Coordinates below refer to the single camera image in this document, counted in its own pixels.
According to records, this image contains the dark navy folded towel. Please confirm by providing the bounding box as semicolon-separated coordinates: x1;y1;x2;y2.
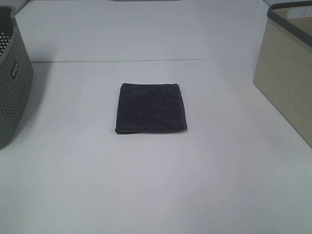
115;83;188;134

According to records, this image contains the beige bin with grey rim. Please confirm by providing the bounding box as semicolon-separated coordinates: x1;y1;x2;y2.
253;0;312;145

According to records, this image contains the grey perforated plastic basket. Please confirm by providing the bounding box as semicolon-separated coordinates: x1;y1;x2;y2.
0;6;33;148

